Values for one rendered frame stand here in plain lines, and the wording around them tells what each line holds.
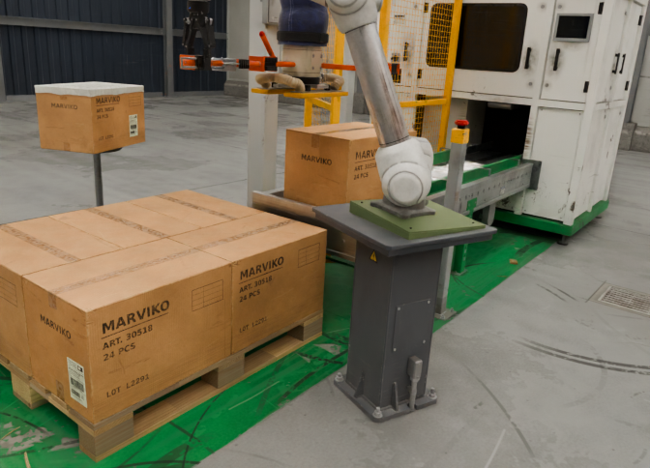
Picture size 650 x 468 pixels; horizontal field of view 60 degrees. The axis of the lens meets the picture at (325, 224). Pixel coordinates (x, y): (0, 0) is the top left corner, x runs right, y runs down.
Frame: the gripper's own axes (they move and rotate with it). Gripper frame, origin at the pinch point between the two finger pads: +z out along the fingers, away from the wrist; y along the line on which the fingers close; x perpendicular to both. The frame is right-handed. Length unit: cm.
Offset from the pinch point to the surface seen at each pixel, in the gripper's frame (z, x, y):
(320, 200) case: 64, -73, -4
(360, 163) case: 44, -82, -19
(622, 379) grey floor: 127, -121, -142
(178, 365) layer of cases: 106, 26, -18
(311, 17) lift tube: -19, -54, -8
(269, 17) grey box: -24, -133, 90
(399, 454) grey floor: 127, -11, -92
